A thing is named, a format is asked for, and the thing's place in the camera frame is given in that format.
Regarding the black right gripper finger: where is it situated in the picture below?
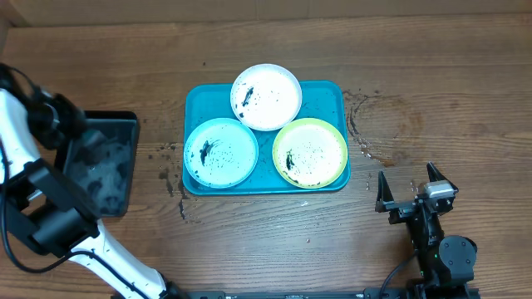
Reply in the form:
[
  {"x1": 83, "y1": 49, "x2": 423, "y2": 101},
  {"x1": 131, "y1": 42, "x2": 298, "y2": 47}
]
[
  {"x1": 426, "y1": 161, "x2": 459, "y2": 192},
  {"x1": 375, "y1": 171, "x2": 394, "y2": 213}
]

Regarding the white plate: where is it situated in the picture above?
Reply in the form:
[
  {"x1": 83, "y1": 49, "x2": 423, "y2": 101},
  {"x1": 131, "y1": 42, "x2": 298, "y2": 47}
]
[{"x1": 229, "y1": 63, "x2": 303, "y2": 131}]

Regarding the light blue plate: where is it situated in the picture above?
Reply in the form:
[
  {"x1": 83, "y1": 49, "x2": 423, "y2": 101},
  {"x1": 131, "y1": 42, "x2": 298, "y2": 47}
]
[{"x1": 184, "y1": 118, "x2": 259, "y2": 189}]

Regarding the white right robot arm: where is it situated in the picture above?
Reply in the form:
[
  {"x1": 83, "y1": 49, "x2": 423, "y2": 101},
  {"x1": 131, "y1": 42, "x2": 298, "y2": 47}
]
[{"x1": 375, "y1": 162, "x2": 478, "y2": 298}]

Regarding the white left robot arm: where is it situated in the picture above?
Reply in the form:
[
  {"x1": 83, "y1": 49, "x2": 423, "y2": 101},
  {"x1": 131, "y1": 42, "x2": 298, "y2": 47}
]
[{"x1": 1, "y1": 65, "x2": 185, "y2": 298}]

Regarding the yellow-green dirty plate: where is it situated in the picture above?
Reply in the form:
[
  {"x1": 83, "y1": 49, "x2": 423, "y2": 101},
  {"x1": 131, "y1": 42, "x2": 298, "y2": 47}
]
[{"x1": 272, "y1": 118, "x2": 348, "y2": 189}]

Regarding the blue plastic tray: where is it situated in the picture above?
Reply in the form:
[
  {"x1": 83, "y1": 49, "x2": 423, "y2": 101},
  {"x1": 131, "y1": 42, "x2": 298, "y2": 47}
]
[{"x1": 181, "y1": 81, "x2": 348, "y2": 196}]

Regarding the black water basin tray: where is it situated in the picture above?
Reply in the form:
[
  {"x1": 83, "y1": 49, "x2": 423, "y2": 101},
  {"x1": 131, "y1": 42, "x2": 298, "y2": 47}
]
[{"x1": 54, "y1": 110, "x2": 140, "y2": 217}]

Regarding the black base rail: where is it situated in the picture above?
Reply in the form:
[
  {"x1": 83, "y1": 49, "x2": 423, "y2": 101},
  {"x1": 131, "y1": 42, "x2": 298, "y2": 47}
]
[{"x1": 111, "y1": 286, "x2": 481, "y2": 299}]

